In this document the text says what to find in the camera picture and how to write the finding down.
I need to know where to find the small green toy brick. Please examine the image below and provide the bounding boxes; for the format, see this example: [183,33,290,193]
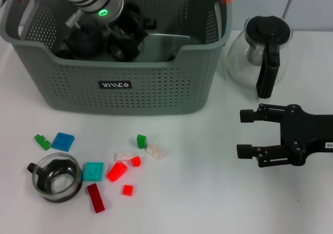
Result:
[136,134,148,149]

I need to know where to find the white two-stud toy brick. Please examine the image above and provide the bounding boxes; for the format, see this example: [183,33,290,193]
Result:
[114,152,138,162]

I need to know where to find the red sloped toy brick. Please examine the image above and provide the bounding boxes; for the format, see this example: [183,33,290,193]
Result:
[107,162,128,182]

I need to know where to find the black clay teapot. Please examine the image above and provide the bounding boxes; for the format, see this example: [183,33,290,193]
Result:
[63,27,105,59]

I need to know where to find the teal square toy brick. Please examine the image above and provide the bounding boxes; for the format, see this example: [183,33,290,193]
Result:
[82,162,104,182]

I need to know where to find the glass coffee pot black lid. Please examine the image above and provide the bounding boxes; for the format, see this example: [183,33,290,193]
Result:
[226,15,293,99]

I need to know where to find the blue square toy brick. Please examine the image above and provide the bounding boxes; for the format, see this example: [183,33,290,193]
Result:
[51,132,75,152]

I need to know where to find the green stepped toy brick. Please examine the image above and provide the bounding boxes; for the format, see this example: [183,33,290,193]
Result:
[34,134,52,151]

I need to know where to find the clear whitish toy brick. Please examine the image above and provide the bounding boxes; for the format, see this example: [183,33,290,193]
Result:
[145,144,166,161]

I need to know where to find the dark red flat toy brick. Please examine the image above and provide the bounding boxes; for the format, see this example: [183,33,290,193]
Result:
[87,183,106,214]

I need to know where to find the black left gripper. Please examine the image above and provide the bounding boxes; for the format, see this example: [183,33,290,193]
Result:
[111,4,158,40]

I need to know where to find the small red toy brick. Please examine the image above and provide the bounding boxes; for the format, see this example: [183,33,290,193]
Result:
[130,155,143,167]
[122,184,134,197]

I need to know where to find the grey perforated plastic storage bin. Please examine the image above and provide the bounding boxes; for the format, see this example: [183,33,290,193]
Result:
[0,0,234,115]

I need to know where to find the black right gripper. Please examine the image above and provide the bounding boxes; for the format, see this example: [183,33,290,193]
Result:
[236,103,333,168]

